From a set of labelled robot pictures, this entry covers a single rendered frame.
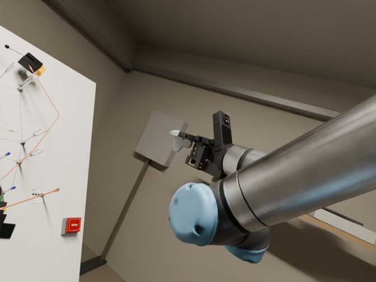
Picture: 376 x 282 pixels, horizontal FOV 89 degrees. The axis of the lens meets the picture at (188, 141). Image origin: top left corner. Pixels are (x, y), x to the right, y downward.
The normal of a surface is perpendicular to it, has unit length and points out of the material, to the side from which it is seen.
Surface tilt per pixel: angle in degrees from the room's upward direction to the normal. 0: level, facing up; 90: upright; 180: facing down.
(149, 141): 90
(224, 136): 60
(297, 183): 107
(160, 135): 90
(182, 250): 90
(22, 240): 53
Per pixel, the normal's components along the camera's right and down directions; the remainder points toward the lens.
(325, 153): -0.67, -0.29
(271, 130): -0.36, -0.23
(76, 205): 0.85, -0.31
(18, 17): 0.84, 0.35
